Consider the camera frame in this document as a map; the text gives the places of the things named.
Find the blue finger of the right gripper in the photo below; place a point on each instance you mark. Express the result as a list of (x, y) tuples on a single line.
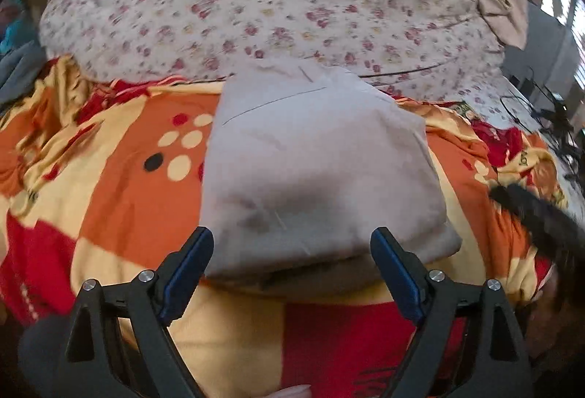
[(553, 232)]

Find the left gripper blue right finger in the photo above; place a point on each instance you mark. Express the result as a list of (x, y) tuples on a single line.
[(467, 340)]

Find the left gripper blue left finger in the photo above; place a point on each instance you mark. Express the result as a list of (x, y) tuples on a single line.
[(118, 342)]

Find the beige zip-up jacket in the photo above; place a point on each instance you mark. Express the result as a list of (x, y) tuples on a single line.
[(304, 162)]

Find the grey dark clothes pile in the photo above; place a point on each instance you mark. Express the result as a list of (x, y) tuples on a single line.
[(19, 71)]

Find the person's right hand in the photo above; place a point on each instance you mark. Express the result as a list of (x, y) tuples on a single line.
[(555, 327)]

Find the person's left hand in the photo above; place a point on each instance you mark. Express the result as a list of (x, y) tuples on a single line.
[(298, 391)]

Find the black charger plugs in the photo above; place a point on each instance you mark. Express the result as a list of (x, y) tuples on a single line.
[(555, 124)]

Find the orange yellow red blanket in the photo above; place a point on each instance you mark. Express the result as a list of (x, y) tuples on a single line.
[(118, 185)]

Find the floral rose-print quilt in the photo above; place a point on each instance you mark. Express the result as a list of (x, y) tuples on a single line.
[(424, 49)]

